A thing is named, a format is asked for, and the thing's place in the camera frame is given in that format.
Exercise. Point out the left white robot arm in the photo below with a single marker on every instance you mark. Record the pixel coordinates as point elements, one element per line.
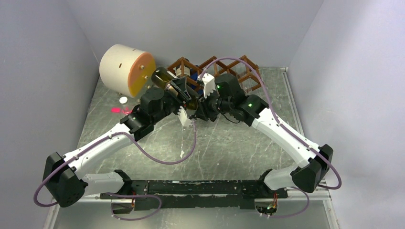
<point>67,177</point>

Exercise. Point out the olive wine bottle gold label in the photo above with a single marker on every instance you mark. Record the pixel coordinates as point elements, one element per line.
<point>161,77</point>

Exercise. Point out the dark green wine bottle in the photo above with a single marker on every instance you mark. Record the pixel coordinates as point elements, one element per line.
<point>181,69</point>

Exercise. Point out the aluminium frame rail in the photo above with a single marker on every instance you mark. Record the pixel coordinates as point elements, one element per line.
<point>297,211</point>

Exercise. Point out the brown wooden wine rack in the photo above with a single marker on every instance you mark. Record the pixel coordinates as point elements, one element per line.
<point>248,75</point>

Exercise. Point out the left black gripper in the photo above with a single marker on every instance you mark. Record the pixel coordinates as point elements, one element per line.
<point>180,85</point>

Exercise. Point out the small white round cap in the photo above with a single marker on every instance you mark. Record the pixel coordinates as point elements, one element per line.
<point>123,100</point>

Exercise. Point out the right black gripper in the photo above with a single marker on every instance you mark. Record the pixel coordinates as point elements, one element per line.
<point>204,112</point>

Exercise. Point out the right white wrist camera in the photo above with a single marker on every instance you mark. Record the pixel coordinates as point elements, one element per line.
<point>209,86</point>

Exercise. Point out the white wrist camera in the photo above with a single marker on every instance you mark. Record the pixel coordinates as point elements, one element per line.
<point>183,117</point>
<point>209,86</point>

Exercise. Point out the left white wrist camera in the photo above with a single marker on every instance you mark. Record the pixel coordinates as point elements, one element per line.
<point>183,117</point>

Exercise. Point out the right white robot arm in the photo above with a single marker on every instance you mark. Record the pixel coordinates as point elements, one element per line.
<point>312,161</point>

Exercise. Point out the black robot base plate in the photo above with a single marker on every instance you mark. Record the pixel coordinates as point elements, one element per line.
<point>196,194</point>

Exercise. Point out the cream and orange cylinder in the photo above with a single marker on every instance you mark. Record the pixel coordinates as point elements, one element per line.
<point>127,70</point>

